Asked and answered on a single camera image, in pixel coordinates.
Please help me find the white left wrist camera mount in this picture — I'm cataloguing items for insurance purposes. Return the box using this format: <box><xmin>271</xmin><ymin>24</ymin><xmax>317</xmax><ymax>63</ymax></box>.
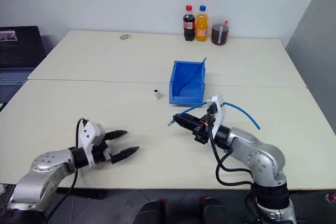
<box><xmin>80</xmin><ymin>120</ymin><xmax>106</xmax><ymax>168</ymax></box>

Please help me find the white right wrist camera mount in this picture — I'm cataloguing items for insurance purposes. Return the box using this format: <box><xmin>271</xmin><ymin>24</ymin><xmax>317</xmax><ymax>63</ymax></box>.
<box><xmin>206</xmin><ymin>94</ymin><xmax>228</xmax><ymax>140</ymax></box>

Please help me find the clear cup with dark liquid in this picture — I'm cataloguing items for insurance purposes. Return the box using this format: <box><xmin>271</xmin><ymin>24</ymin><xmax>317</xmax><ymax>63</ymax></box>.
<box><xmin>211</xmin><ymin>15</ymin><xmax>230</xmax><ymax>46</ymax></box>

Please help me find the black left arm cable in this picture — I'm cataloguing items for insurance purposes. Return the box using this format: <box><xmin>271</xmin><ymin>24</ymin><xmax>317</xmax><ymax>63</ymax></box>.
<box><xmin>44</xmin><ymin>118</ymin><xmax>89</xmax><ymax>219</ymax></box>

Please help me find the black laptop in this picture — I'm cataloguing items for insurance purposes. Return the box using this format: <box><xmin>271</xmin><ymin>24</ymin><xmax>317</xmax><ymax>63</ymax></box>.
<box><xmin>0</xmin><ymin>26</ymin><xmax>47</xmax><ymax>104</ymax></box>

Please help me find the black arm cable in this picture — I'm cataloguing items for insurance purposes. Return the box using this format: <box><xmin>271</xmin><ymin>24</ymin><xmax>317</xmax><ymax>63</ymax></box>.
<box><xmin>208</xmin><ymin>105</ymin><xmax>255</xmax><ymax>186</ymax></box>
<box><xmin>44</xmin><ymin>118</ymin><xmax>89</xmax><ymax>219</ymax></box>

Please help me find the orange soda bottle blue cap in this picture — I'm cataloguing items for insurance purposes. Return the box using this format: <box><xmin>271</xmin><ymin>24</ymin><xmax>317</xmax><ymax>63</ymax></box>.
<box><xmin>195</xmin><ymin>5</ymin><xmax>209</xmax><ymax>42</ymax></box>

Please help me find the blue network cable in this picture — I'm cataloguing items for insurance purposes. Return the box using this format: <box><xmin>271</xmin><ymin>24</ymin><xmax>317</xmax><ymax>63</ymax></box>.
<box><xmin>167</xmin><ymin>102</ymin><xmax>261</xmax><ymax>130</ymax></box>
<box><xmin>181</xmin><ymin>56</ymin><xmax>207</xmax><ymax>91</ymax></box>

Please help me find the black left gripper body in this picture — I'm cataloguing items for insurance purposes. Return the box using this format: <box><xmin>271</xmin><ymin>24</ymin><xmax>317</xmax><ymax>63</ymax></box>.
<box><xmin>91</xmin><ymin>136</ymin><xmax>113</xmax><ymax>166</ymax></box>

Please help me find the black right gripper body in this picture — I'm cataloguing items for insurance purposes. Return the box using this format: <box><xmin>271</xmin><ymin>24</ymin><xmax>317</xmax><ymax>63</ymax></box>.
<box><xmin>193</xmin><ymin>115</ymin><xmax>215</xmax><ymax>145</ymax></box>

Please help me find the blue plastic bin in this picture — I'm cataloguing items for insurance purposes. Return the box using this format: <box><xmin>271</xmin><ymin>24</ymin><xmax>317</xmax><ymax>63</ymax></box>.
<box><xmin>169</xmin><ymin>60</ymin><xmax>207</xmax><ymax>105</ymax></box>

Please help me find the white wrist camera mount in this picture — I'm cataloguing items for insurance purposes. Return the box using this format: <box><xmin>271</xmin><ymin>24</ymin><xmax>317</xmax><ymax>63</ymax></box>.
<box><xmin>206</xmin><ymin>94</ymin><xmax>228</xmax><ymax>140</ymax></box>
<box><xmin>80</xmin><ymin>120</ymin><xmax>106</xmax><ymax>168</ymax></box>

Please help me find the cola bottle red cap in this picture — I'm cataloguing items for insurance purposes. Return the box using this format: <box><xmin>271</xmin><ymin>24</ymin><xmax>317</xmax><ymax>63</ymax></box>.
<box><xmin>183</xmin><ymin>5</ymin><xmax>196</xmax><ymax>41</ymax></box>

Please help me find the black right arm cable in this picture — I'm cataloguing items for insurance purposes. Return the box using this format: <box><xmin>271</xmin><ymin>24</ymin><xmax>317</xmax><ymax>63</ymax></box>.
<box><xmin>208</xmin><ymin>105</ymin><xmax>255</xmax><ymax>186</ymax></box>

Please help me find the dark rounded shape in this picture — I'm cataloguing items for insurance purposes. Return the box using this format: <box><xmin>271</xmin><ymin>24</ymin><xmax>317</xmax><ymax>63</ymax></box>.
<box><xmin>138</xmin><ymin>199</ymin><xmax>166</xmax><ymax>224</ymax></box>
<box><xmin>200</xmin><ymin>196</ymin><xmax>229</xmax><ymax>224</ymax></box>

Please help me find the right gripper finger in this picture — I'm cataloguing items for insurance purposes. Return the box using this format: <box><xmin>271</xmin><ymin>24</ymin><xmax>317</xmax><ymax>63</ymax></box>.
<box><xmin>173</xmin><ymin>113</ymin><xmax>203</xmax><ymax>125</ymax></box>
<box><xmin>175</xmin><ymin>119</ymin><xmax>201</xmax><ymax>133</ymax></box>

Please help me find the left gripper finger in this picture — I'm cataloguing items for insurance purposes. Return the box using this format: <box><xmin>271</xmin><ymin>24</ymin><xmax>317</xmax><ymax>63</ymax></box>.
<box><xmin>103</xmin><ymin>129</ymin><xmax>129</xmax><ymax>142</ymax></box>
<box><xmin>111</xmin><ymin>146</ymin><xmax>140</xmax><ymax>164</ymax></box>

